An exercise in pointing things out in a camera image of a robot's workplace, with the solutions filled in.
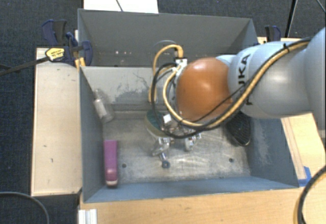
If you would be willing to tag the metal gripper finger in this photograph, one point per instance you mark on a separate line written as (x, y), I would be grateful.
(190, 142)
(160, 146)

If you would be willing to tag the dark green round disc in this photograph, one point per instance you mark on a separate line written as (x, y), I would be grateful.
(152, 119)

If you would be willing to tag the grey metal bin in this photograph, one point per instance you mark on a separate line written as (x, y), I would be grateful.
(208, 167)

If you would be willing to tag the black mesh oval thing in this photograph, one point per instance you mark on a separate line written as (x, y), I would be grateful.
(240, 130)

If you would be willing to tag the clear plastic bottle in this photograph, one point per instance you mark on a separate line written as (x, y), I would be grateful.
(103, 107)

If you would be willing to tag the pale wood board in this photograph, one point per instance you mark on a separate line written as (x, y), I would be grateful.
(56, 126)

